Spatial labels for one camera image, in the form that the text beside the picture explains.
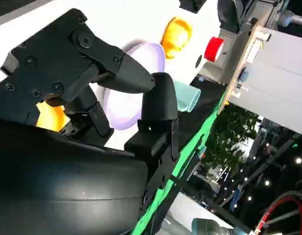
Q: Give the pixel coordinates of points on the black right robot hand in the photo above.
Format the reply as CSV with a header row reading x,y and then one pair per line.
x,y
55,176

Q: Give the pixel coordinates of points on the green cloth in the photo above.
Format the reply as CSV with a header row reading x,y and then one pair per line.
x,y
190,144

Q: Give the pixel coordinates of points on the green leafy plant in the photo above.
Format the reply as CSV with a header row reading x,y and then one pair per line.
x,y
232,137

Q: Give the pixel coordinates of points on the grey cabinet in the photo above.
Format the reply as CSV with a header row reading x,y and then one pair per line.
x,y
281,80

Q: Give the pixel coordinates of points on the black machine housing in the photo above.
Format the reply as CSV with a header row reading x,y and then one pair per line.
x,y
232,14

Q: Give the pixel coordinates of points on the wooden board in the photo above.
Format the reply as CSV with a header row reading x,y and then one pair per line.
x,y
241,63

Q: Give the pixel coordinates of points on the pale green mug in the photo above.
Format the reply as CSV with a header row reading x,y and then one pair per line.
x,y
185,95

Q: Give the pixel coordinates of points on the red and black hoop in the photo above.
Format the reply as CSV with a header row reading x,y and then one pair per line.
x,y
276,208

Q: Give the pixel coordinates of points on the red round knob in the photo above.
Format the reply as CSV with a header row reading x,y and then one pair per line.
x,y
213,49

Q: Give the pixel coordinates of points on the lilac plate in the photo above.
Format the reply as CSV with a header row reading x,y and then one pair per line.
x,y
146,56

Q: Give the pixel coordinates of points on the black cloth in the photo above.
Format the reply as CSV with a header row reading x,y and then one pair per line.
x,y
202,112

